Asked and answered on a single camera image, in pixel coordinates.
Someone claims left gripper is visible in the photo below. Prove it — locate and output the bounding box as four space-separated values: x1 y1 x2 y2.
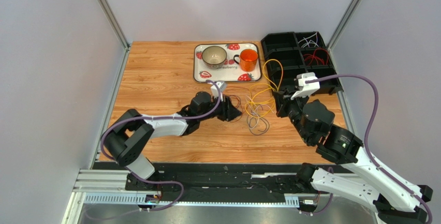
198 94 242 122

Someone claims yellow cable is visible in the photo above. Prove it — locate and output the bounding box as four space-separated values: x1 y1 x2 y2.
244 58 284 120

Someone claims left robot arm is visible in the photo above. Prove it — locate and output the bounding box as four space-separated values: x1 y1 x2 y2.
101 92 242 180

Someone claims white strawberry tray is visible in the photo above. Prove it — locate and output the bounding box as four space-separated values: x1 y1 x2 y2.
193 43 262 83

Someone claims beige ceramic bowl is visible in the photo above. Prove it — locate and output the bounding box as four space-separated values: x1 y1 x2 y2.
202 46 227 69

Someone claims black compartment organizer box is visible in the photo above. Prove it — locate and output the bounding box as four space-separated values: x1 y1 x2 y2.
261 32 336 92

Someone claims orange mug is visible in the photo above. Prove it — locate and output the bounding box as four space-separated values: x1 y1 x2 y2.
233 49 258 72

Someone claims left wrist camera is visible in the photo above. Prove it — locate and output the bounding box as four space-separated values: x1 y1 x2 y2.
206 80 227 98

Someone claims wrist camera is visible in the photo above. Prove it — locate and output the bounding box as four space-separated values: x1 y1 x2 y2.
206 80 227 98
290 72 320 100

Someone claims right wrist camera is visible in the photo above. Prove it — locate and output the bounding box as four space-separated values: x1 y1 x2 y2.
290 72 320 100

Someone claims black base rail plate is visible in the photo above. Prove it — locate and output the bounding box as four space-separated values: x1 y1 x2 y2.
92 161 366 204

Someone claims aluminium frame post left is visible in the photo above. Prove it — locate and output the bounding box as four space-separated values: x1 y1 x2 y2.
97 0 130 51

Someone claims aluminium frame post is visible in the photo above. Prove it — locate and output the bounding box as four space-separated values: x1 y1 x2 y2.
97 0 130 51
327 0 362 50

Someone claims aluminium frame post right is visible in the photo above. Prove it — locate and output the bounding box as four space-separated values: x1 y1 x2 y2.
327 0 362 50

